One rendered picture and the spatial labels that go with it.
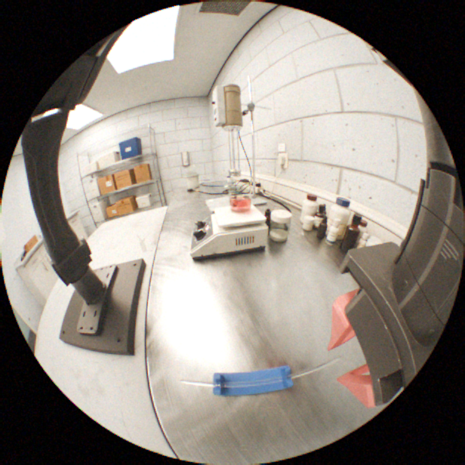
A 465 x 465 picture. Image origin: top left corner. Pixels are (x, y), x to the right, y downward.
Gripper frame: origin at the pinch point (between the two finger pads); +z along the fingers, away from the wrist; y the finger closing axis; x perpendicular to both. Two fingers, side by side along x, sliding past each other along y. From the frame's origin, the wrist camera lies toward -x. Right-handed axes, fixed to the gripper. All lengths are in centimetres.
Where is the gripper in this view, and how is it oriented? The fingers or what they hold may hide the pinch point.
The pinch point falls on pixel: (342, 360)
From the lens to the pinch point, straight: 15.9
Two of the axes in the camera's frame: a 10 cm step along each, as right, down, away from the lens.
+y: -0.3, -5.0, 8.7
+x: -10.0, 0.4, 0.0
